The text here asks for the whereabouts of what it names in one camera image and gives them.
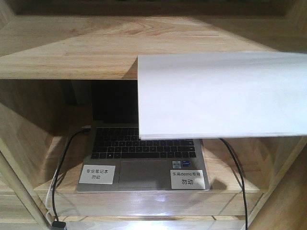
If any white label right on laptop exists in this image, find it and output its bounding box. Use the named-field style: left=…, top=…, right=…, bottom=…
left=170, top=170, right=206, bottom=190

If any black cable right of laptop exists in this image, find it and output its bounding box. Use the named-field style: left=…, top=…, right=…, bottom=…
left=218, top=138, right=249, bottom=230

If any black cable left of laptop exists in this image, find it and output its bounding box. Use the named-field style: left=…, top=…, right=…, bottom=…
left=50, top=126, right=92, bottom=222

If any black cable of laptop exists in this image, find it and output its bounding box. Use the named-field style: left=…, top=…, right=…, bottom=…
left=218, top=138, right=249, bottom=230
left=50, top=126, right=92, bottom=222

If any wooden shelf unit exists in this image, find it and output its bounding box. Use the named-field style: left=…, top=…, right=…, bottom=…
left=0, top=0, right=307, bottom=230

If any white label left on laptop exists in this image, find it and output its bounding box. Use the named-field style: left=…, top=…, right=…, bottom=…
left=79, top=164, right=116, bottom=184

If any black plug adapter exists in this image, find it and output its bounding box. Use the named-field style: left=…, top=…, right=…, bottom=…
left=51, top=221, right=67, bottom=230

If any silver laptop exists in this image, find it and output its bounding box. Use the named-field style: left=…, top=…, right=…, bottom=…
left=76, top=80, right=210, bottom=193

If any white cable left of laptop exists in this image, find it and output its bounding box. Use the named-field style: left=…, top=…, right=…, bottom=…
left=45, top=162, right=60, bottom=227

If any white paper stack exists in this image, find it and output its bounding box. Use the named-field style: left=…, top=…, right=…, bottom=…
left=137, top=51, right=307, bottom=139

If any white label on laptop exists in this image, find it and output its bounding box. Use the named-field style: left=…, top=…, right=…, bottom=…
left=170, top=170, right=206, bottom=190
left=79, top=164, right=116, bottom=184

